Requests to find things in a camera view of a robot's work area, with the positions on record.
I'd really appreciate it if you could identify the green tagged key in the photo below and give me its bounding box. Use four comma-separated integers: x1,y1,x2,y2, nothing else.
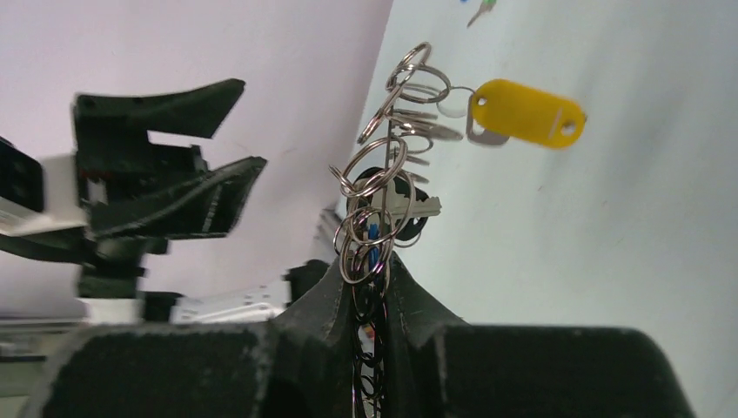
466,0,497,28

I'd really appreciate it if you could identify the blue tagged key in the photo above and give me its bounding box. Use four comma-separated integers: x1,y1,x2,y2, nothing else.
364,221,385,273

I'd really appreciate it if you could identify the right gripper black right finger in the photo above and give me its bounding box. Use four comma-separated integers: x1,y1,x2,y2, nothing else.
383,256,694,417

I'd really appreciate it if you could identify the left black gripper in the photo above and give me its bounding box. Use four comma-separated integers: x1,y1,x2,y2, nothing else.
72,78,267,254

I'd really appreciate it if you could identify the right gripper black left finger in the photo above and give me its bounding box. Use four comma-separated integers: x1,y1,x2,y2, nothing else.
23,265,352,417

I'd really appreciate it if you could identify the black tagged key on disc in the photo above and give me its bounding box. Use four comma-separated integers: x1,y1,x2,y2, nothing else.
338,167,442,248

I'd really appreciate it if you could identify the metal disc with keyrings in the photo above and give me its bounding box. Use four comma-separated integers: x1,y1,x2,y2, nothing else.
330,42,463,417

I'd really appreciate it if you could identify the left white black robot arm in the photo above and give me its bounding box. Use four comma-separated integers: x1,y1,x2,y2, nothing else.
1,78,356,320

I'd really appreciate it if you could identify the yellow key tag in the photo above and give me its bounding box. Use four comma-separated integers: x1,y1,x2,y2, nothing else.
467,78,587,149

